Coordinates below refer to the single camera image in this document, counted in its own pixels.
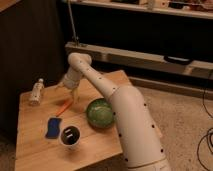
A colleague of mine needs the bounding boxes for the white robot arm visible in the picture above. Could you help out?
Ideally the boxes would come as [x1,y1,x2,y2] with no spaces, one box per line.
[62,52,172,171]

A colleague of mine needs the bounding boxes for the wooden table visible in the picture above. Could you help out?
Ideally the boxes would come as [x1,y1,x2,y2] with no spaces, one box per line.
[13,69,164,171]

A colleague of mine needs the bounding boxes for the clear plastic bottle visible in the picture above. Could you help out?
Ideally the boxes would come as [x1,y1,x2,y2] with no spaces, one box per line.
[29,78,44,106]

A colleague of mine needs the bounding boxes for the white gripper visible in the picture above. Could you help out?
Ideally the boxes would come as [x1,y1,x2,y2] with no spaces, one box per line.
[55,69,82,103]

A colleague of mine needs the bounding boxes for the metal pole stand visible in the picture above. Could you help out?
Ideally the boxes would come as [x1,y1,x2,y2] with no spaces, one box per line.
[67,0,86,47]

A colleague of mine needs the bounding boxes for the long wooden shelf beam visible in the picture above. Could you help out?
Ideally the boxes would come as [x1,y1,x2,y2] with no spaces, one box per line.
[65,42,213,78]

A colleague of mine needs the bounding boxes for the green bowl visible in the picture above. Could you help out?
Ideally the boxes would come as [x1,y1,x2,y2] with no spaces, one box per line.
[86,98,114,128]

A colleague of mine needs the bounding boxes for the orange pepper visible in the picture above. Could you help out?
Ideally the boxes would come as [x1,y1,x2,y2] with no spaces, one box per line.
[55,99,73,117]

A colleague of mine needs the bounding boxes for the black handle on beam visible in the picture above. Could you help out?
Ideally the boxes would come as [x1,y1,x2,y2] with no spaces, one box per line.
[164,56,193,65]

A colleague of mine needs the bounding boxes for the white cup with dark inside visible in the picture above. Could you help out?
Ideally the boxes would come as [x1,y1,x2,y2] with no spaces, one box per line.
[59,126,81,149]

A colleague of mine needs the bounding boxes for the upper wooden shelf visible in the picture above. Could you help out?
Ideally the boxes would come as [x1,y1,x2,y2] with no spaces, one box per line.
[61,0,213,20]

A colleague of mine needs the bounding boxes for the blue sponge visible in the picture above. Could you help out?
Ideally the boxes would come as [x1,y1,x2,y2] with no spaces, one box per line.
[45,117,62,139]

